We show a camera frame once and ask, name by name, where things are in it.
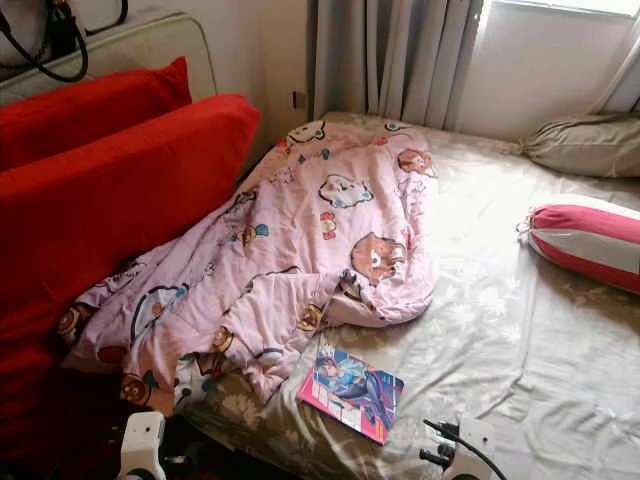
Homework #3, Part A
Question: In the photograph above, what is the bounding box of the colourful comic book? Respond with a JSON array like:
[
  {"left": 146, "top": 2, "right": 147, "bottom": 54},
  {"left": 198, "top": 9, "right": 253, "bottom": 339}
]
[{"left": 296, "top": 345, "right": 405, "bottom": 446}]

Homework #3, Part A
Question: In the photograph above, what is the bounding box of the white bag with black straps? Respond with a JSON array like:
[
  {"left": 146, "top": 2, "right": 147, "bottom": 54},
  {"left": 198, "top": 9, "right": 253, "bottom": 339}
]
[{"left": 0, "top": 0, "right": 131, "bottom": 83}]

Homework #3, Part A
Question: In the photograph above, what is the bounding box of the beige pillow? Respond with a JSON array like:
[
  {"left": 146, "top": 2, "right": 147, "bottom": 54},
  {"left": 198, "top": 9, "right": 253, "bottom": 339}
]
[{"left": 520, "top": 112, "right": 640, "bottom": 179}]

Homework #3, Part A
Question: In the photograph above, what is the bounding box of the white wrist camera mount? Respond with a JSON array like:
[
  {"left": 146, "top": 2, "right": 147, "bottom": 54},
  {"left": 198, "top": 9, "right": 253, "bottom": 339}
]
[
  {"left": 452, "top": 415, "right": 501, "bottom": 480},
  {"left": 117, "top": 410, "right": 167, "bottom": 480}
]

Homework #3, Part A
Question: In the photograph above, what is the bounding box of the pink cartoon print quilt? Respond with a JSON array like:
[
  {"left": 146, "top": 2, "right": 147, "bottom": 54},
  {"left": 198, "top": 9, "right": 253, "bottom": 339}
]
[{"left": 57, "top": 118, "right": 439, "bottom": 406}]

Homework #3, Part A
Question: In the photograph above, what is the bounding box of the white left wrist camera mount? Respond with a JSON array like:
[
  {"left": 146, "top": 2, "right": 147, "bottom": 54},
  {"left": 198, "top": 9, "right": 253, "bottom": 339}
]
[{"left": 117, "top": 410, "right": 167, "bottom": 480}]

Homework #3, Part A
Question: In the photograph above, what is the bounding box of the red fabric cushion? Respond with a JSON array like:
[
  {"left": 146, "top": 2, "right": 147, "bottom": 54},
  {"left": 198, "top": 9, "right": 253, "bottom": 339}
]
[
  {"left": 0, "top": 93, "right": 261, "bottom": 471},
  {"left": 0, "top": 57, "right": 193, "bottom": 173}
]

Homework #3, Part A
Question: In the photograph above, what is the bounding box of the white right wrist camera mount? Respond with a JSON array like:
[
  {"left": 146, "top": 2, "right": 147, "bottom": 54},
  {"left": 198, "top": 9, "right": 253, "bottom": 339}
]
[{"left": 452, "top": 415, "right": 501, "bottom": 480}]

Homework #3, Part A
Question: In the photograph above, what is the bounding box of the bright window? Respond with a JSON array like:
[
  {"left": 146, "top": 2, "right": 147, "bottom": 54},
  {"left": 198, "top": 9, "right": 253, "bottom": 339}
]
[{"left": 455, "top": 0, "right": 640, "bottom": 141}]

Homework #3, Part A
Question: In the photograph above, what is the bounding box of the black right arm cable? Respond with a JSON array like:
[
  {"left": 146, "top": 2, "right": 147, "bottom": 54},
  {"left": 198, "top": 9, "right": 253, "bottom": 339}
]
[{"left": 422, "top": 418, "right": 511, "bottom": 480}]

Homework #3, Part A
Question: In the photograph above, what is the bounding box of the red white blue bolster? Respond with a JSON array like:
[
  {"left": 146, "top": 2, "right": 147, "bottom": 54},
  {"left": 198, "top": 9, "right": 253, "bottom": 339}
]
[{"left": 520, "top": 195, "right": 640, "bottom": 296}]

